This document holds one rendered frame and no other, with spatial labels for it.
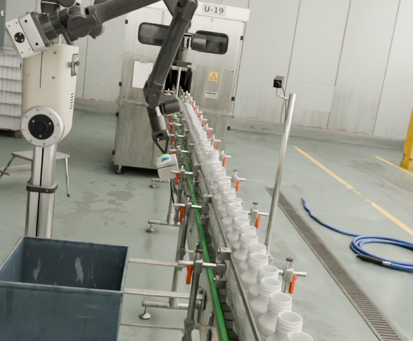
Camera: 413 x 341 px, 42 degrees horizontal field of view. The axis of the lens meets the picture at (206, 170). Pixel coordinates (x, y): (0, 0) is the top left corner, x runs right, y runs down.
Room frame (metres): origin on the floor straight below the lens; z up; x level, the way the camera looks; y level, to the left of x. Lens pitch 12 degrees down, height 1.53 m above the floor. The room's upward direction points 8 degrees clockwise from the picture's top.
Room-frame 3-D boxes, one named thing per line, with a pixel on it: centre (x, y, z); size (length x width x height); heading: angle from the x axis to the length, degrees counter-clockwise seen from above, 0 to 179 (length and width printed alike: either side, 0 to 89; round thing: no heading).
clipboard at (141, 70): (6.18, 0.88, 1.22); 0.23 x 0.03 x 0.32; 96
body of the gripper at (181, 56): (2.35, 0.18, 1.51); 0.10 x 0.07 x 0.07; 96
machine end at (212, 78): (6.99, 0.55, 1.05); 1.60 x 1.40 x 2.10; 6
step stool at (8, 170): (4.97, 1.67, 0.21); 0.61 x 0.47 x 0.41; 60
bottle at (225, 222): (1.32, -0.09, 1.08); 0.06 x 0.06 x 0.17
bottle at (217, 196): (1.56, -0.06, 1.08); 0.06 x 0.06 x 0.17
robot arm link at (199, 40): (2.36, 0.14, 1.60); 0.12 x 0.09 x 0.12; 97
